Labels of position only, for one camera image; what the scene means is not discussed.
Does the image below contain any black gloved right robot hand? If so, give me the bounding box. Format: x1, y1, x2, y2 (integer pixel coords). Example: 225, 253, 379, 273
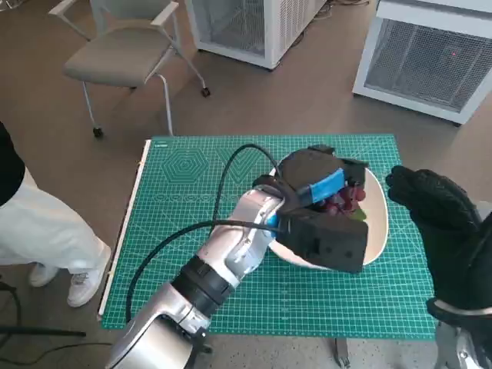
385, 165, 492, 311

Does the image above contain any white mesh cabinet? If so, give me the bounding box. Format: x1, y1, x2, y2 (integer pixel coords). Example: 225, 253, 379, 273
184, 0, 328, 72
352, 0, 492, 128

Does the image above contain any green cutting mat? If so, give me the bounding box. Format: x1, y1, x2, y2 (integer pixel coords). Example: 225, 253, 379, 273
100, 133, 437, 341

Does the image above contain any metal table leg bracket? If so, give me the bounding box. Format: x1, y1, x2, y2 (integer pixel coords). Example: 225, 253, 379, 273
333, 337, 351, 369

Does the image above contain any red toy grape bunch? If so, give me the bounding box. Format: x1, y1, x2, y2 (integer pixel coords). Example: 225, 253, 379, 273
315, 182, 368, 224

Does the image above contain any black floor stand bar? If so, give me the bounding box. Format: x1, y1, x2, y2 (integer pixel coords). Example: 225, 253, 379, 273
0, 325, 86, 339

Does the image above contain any thick black floor cable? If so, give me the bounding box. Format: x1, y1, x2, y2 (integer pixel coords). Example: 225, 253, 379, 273
0, 274, 22, 327

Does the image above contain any grey chair with casters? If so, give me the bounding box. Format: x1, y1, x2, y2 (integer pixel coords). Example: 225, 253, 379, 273
48, 0, 212, 139

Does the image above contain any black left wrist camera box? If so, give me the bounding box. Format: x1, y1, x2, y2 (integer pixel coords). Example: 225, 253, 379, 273
276, 209, 370, 274

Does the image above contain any white square plate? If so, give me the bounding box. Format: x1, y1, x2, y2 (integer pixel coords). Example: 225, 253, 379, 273
267, 153, 390, 270

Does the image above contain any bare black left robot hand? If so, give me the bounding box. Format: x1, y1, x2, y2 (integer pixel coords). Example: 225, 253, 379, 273
277, 145, 369, 205

